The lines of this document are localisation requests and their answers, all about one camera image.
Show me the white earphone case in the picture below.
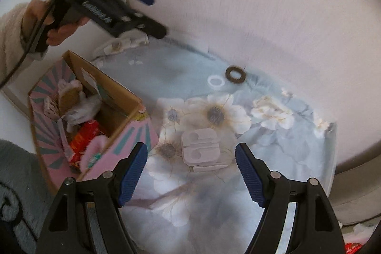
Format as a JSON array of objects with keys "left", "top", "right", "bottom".
[{"left": 181, "top": 128, "right": 228, "bottom": 173}]

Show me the black cable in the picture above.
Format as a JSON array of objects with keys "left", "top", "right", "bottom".
[{"left": 0, "top": 0, "right": 87, "bottom": 85}]

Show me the pink striped cardboard box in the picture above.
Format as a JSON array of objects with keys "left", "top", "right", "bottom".
[{"left": 28, "top": 50, "right": 160, "bottom": 198}]

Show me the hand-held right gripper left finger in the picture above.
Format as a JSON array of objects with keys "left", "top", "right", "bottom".
[{"left": 36, "top": 142, "right": 148, "bottom": 254}]

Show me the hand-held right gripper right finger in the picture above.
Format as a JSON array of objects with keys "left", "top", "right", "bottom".
[{"left": 235, "top": 143, "right": 344, "bottom": 254}]

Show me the grey fluffy blanket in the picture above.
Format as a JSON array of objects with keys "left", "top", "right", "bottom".
[{"left": 0, "top": 139, "right": 58, "bottom": 254}]

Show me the person's left hand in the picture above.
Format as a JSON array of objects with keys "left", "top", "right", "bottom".
[{"left": 25, "top": 0, "right": 90, "bottom": 46}]

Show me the white fluffy toy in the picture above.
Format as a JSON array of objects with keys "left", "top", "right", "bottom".
[{"left": 63, "top": 95, "right": 102, "bottom": 131}]

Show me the brown hair tie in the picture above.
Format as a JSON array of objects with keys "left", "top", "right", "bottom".
[{"left": 225, "top": 65, "right": 247, "bottom": 84}]

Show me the brown fuzzy item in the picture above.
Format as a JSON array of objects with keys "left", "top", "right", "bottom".
[{"left": 57, "top": 80, "right": 84, "bottom": 118}]

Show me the small white packet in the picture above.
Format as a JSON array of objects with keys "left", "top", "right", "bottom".
[{"left": 44, "top": 95, "right": 59, "bottom": 117}]

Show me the white ring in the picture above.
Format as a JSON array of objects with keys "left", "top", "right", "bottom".
[{"left": 207, "top": 75, "right": 225, "bottom": 88}]

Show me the red printed box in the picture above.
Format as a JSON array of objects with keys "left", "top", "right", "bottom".
[{"left": 69, "top": 120, "right": 101, "bottom": 163}]

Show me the blue floral cloth desktop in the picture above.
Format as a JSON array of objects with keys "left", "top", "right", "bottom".
[{"left": 89, "top": 36, "right": 339, "bottom": 254}]

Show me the red snack packet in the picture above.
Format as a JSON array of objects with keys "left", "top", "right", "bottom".
[{"left": 344, "top": 242, "right": 364, "bottom": 254}]

